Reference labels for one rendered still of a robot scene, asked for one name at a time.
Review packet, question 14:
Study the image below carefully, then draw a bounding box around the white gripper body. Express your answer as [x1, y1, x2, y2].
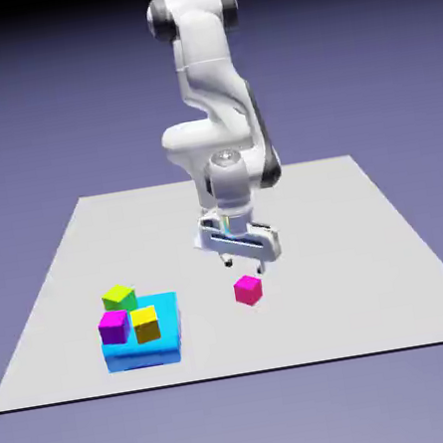
[191, 207, 284, 273]

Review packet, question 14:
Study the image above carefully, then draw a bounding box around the small pink cube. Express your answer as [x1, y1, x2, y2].
[231, 272, 266, 310]

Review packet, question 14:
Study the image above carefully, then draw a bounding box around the small yellow cube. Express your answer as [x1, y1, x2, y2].
[128, 304, 164, 346]

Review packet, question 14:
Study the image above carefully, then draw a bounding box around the small green cube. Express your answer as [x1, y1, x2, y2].
[99, 282, 139, 317]

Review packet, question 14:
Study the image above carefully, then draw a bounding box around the small magenta cube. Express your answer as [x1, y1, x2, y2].
[95, 307, 133, 348]

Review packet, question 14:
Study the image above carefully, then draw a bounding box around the large blue box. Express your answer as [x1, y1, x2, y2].
[94, 291, 188, 376]

